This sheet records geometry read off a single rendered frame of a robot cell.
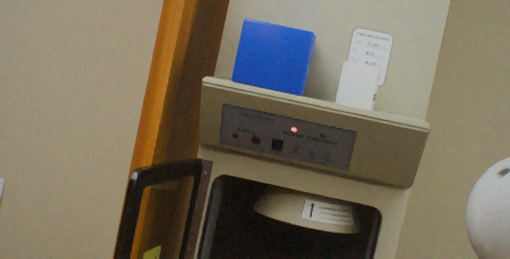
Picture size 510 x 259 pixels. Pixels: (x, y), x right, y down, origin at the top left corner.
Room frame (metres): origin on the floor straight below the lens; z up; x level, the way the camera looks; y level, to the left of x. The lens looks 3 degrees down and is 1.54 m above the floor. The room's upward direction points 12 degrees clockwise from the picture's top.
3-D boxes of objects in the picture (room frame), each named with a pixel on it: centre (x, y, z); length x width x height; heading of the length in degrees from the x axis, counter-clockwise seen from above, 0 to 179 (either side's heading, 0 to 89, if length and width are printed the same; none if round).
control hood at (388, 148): (1.40, -0.09, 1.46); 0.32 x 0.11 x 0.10; 85
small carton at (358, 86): (1.39, -0.14, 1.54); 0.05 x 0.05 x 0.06; 79
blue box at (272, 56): (1.40, -0.02, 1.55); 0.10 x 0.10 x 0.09; 85
